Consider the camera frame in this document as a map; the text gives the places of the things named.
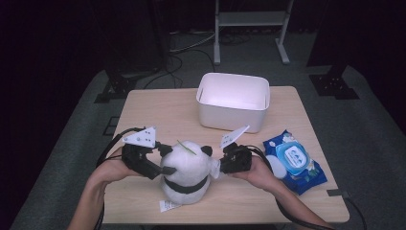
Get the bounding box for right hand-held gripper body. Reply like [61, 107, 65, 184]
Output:
[219, 125, 254, 175]

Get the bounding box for black stand base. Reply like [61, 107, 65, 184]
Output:
[94, 58, 142, 104]
[308, 65, 360, 101]

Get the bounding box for black cable with grey plug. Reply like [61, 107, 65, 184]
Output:
[327, 189, 367, 230]

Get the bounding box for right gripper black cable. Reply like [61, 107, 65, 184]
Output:
[244, 145, 339, 230]

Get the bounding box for grey floor cable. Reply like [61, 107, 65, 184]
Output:
[169, 31, 216, 54]

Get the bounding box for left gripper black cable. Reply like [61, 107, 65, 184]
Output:
[95, 126, 147, 230]

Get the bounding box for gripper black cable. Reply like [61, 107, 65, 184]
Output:
[95, 126, 147, 230]
[244, 145, 339, 230]

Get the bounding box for white plastic bin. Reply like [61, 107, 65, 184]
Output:
[195, 72, 271, 134]

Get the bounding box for person's right hand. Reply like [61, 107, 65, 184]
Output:
[229, 155, 282, 195]

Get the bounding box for panda plush toy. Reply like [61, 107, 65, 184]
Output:
[158, 139, 221, 214]

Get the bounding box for blue wet wipes pack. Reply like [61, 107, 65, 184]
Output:
[261, 128, 328, 196]

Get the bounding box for black floor grid plate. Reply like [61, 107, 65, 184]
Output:
[102, 116, 121, 137]

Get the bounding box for person's left hand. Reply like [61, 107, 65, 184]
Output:
[91, 148, 144, 187]

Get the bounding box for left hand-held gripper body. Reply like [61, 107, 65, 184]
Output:
[121, 126, 162, 180]

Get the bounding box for white wet wipe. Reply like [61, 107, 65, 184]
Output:
[209, 158, 222, 180]

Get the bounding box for black floor cable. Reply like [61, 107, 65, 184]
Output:
[143, 53, 185, 90]

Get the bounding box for white metal stand frame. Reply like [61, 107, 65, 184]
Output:
[213, 0, 295, 66]

